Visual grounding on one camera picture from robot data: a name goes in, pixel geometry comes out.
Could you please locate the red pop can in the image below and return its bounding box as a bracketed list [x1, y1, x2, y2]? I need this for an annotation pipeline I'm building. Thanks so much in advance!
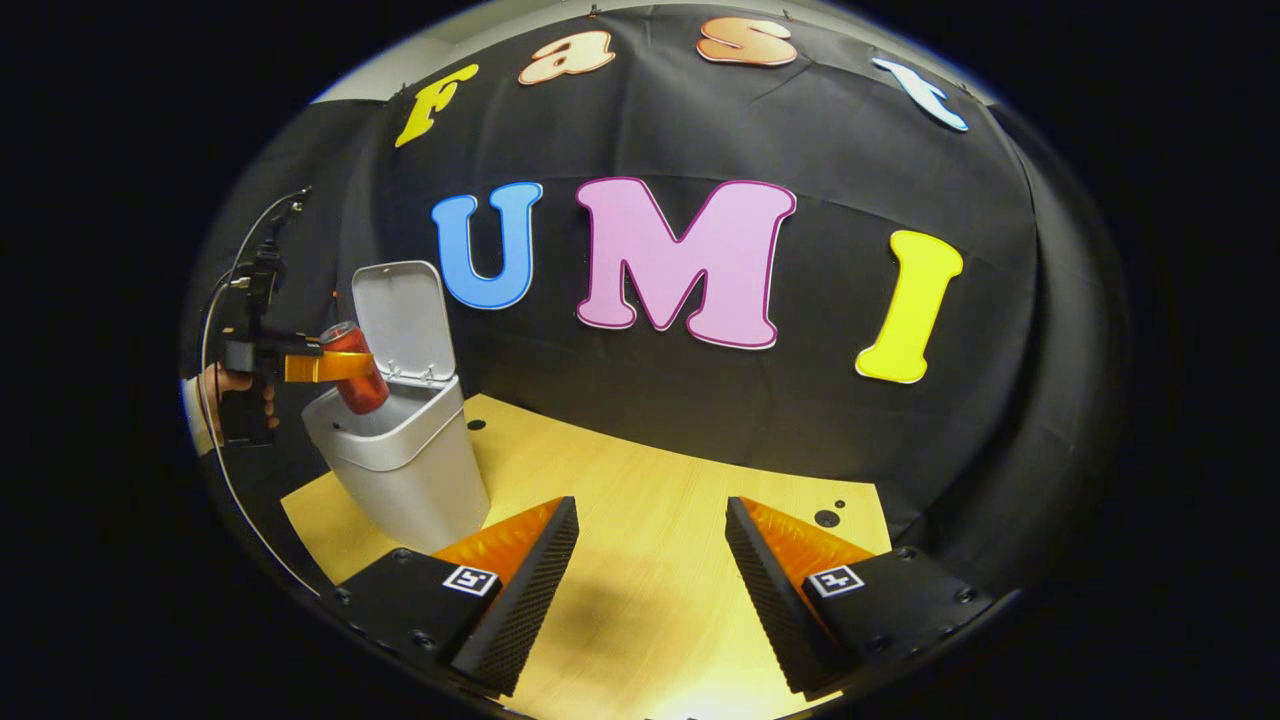
[320, 321, 391, 416]

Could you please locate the white desktop garbage bin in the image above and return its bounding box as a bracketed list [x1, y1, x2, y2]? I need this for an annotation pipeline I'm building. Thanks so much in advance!
[302, 260, 491, 554]

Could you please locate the wooden desktop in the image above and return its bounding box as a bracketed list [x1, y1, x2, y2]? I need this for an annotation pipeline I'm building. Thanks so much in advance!
[280, 393, 893, 720]

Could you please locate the thin grey cable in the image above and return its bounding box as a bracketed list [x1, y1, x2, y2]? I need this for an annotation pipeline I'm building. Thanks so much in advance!
[198, 188, 317, 596]

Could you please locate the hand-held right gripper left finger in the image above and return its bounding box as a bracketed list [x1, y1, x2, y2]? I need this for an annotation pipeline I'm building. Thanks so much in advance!
[320, 496, 581, 699]

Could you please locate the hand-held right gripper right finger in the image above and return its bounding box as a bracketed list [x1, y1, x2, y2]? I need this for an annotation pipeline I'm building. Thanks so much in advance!
[725, 496, 996, 701]

